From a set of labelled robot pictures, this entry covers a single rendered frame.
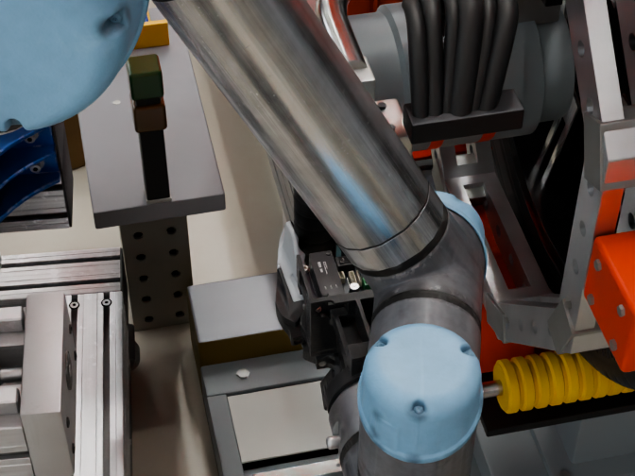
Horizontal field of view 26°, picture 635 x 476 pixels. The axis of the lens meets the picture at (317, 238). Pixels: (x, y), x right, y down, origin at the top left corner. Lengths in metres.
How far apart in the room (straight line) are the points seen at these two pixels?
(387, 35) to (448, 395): 0.50
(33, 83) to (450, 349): 0.34
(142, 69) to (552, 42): 0.55
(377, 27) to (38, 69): 0.66
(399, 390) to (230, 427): 1.16
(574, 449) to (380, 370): 0.94
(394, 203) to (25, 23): 0.34
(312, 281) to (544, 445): 0.78
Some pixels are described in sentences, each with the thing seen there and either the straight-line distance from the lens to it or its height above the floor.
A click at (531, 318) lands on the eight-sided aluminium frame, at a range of 1.31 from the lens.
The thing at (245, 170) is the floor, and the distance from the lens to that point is 2.48.
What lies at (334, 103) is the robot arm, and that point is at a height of 1.12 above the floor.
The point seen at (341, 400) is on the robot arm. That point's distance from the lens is 0.99.
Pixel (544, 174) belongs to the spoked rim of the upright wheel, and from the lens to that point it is 1.54.
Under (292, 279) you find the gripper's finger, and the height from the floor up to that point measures 0.84.
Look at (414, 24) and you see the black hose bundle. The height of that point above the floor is 1.03.
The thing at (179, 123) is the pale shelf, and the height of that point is 0.45.
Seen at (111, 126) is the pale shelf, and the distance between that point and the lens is 1.89.
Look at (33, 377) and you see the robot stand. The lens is 1.16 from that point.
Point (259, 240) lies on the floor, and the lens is 2.35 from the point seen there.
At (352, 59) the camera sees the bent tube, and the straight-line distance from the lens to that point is 1.06.
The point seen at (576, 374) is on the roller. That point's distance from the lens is 1.48.
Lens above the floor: 1.65
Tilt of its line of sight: 45 degrees down
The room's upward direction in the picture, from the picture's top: straight up
